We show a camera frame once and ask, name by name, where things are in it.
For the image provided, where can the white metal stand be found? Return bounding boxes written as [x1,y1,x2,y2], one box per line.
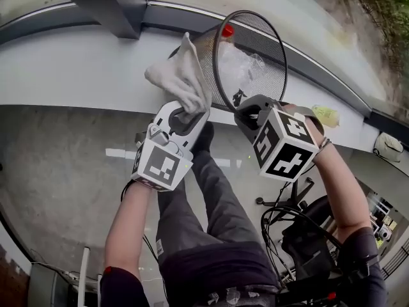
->
[77,246,104,307]

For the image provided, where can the black cable bundle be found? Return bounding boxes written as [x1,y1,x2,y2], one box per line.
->
[259,180,323,287]

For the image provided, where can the green bushes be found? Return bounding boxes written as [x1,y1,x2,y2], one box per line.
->
[350,0,409,79]

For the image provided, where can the person's right hand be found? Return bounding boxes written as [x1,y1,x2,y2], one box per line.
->
[282,103,326,147]

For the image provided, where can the person's left forearm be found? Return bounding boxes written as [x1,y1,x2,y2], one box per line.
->
[104,179,160,284]

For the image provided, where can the black railing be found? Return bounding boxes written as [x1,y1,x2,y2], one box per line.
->
[381,244,409,280]

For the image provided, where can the white storage shelf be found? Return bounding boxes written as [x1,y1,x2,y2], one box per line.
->
[366,195,402,251]

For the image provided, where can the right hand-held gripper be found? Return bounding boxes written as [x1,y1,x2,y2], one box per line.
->
[232,88,320,182]

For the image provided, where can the clear crumpled plastic bag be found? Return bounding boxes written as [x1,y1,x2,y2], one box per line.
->
[219,42,266,93]

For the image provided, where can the dark grey window frame rail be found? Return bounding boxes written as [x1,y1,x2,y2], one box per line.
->
[0,0,409,134]

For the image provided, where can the person's right forearm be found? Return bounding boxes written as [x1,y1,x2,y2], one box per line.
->
[311,139,374,243]

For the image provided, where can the person's grey trouser leg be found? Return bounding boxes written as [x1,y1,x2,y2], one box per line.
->
[155,148,266,262]

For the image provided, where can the dark wrist band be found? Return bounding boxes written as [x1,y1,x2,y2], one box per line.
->
[317,137,334,155]

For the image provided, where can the yellow-green plastic bottle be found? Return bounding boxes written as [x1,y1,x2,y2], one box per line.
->
[311,104,341,129]

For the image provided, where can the person's black shoe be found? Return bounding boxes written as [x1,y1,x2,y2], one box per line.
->
[190,122,215,155]

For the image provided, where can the grey box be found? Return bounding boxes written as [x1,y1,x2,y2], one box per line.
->
[29,262,70,307]

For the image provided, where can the person's dark shirt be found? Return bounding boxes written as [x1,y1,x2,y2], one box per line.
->
[99,227,388,307]

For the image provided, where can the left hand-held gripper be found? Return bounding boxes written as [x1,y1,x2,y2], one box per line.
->
[130,100,211,192]

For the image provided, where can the black mesh trash bin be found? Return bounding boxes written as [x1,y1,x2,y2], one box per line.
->
[167,10,288,113]

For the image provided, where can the beige cloth bag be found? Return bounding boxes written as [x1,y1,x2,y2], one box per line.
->
[373,132,405,164]

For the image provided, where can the grey-white cloth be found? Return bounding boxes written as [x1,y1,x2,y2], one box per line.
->
[144,32,213,115]

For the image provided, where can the dark grey window pillar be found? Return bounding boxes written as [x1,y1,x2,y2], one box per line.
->
[43,0,150,40]

